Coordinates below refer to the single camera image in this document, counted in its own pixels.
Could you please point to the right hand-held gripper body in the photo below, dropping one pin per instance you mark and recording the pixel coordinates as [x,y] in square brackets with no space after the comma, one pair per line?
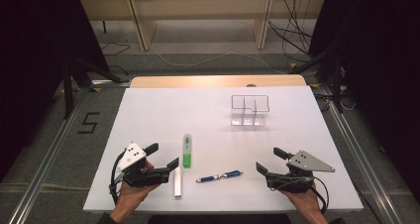
[305,161]

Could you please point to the person's left hand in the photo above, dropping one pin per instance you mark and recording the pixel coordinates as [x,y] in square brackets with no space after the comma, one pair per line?
[132,196]

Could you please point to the black curtain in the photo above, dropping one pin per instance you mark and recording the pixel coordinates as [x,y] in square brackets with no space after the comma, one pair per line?
[386,68]
[29,68]

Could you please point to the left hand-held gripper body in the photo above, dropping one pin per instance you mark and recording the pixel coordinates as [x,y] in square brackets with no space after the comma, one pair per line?
[132,156]

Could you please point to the clear acrylic pen holder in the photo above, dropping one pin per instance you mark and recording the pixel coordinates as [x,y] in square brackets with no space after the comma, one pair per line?
[250,111]

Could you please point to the black metal stand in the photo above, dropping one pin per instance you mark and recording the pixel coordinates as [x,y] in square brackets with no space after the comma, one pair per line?
[336,82]

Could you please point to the green highlighter marker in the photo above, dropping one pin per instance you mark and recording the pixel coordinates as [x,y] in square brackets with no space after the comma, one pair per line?
[187,151]

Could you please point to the blue ballpoint pen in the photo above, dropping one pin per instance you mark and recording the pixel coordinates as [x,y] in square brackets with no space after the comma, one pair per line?
[218,176]

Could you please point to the person's right hand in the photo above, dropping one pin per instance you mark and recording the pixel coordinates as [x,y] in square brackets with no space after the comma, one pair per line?
[303,202]

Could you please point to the aluminium floor rail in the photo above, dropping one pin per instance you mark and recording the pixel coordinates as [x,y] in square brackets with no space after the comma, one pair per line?
[43,171]
[366,171]

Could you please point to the black tripod stand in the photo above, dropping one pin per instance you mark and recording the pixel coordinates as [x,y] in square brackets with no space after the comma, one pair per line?
[67,91]

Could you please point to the white correction pen tube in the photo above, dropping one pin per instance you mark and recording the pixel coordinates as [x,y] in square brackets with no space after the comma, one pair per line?
[178,182]

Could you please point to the beige wooden desk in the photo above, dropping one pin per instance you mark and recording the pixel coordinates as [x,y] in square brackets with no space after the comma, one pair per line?
[198,6]

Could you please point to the white table board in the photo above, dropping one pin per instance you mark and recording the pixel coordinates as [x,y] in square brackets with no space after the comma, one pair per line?
[214,144]

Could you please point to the light wooden table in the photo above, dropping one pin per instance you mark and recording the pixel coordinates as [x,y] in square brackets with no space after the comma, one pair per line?
[198,81]

